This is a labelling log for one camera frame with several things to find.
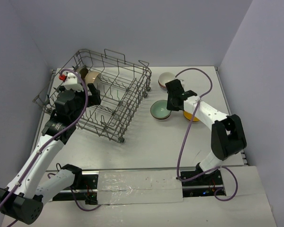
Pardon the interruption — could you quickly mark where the purple cable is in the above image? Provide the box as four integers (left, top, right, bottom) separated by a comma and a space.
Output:
175, 68, 239, 201
0, 68, 102, 222

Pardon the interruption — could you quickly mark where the grey wire dish rack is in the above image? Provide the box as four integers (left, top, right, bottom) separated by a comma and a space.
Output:
33, 49, 151, 143

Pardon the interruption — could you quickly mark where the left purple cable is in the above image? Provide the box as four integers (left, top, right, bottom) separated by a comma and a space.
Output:
0, 68, 102, 222

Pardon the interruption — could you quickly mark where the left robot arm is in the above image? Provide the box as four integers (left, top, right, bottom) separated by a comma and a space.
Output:
0, 83, 101, 225

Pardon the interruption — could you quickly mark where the plain white bowl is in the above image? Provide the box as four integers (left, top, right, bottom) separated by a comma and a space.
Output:
85, 71, 102, 88

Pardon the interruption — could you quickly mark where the white taped cover sheet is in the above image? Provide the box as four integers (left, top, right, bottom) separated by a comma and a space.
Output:
97, 170, 183, 205

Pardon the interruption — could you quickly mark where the teal glazed bowl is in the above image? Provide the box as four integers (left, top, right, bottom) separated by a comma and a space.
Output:
150, 100, 171, 120

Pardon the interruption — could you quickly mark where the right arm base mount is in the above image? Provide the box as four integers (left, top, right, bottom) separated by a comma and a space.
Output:
182, 170, 224, 198

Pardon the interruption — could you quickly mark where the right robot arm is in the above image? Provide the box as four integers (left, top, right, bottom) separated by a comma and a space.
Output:
166, 79, 247, 185

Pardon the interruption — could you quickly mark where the brown ribbed bowl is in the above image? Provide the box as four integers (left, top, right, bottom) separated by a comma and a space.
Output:
76, 67, 89, 80

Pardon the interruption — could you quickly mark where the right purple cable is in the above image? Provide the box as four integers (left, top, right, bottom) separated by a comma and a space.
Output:
175, 68, 239, 201

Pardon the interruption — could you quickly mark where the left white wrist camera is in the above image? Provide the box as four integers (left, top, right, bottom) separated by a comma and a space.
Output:
59, 72, 84, 92

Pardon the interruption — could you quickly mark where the yellow bowl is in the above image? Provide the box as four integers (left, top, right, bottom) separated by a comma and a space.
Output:
183, 111, 199, 122

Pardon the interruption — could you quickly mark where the white bowl stacked top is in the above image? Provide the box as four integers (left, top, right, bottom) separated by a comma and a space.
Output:
158, 72, 175, 86

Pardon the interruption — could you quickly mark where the red blue patterned bowl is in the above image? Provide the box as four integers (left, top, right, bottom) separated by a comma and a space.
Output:
158, 81, 167, 91

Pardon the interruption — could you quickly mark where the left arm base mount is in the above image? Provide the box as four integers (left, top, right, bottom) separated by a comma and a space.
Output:
52, 173, 98, 205

